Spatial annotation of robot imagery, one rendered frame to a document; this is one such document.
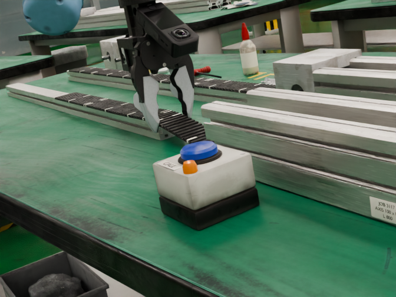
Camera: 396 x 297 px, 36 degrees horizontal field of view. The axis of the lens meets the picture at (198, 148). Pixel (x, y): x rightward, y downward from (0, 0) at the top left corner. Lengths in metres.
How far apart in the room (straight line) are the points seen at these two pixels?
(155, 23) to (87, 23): 3.59
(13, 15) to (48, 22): 11.55
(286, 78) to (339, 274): 0.49
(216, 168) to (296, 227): 0.10
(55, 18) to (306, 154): 0.39
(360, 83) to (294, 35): 3.00
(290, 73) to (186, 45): 0.17
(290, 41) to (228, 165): 3.19
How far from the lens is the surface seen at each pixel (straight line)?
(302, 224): 0.61
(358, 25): 2.68
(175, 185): 0.63
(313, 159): 0.63
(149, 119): 0.96
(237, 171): 0.64
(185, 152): 0.64
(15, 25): 12.40
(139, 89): 0.94
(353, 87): 0.86
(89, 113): 1.28
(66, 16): 0.85
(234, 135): 0.74
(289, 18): 3.80
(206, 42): 3.38
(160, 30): 0.90
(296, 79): 0.93
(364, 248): 0.55
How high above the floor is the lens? 1.03
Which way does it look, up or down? 16 degrees down
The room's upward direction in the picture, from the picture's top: 11 degrees counter-clockwise
